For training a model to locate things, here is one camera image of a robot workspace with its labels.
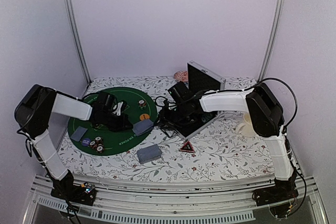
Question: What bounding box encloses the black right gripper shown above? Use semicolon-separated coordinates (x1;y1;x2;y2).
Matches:
154;101;189;130

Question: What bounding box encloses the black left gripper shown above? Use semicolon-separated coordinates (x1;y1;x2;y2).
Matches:
101;110;133;132

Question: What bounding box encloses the single playing card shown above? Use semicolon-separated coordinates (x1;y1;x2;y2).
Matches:
132;119;154;136

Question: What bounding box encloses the green and red chip stack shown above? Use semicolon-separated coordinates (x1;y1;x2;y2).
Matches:
89;136;104;153

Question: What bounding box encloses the orange big blind button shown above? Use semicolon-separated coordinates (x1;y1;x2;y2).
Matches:
140;113;150;121

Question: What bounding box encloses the small green chip stack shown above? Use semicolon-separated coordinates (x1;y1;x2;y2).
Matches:
138;100;147;110

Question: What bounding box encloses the blue playing card deck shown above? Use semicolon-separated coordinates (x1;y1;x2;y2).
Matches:
136;144;162;164

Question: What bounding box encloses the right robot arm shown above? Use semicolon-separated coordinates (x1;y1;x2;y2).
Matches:
159;80;297;201

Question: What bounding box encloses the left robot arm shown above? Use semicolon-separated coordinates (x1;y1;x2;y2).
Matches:
14;84;132;200

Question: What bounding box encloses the aluminium poker chip case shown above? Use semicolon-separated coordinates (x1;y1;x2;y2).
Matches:
156;61;226;140

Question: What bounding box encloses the green blue chip stack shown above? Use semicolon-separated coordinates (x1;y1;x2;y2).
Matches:
201;113;213;123

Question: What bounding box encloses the black red triangle token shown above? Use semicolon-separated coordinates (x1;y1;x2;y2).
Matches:
179;141;195;153

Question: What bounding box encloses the green round poker mat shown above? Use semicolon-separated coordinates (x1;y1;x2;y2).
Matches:
68;87;157;156

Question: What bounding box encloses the patterned ceramic bowl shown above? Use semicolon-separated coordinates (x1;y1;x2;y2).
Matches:
173;71;188;82

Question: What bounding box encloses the white ribbed mug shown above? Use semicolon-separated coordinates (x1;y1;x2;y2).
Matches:
235;113;257;137

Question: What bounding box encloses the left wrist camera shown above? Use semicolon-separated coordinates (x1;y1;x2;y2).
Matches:
112;100;127;116

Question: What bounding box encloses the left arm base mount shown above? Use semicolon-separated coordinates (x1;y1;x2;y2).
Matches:
50;180;97;206

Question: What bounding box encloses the aluminium front rail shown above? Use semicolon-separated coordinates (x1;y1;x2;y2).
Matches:
22;175;333;223

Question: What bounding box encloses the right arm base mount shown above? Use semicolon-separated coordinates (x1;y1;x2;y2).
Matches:
252;179;299;218

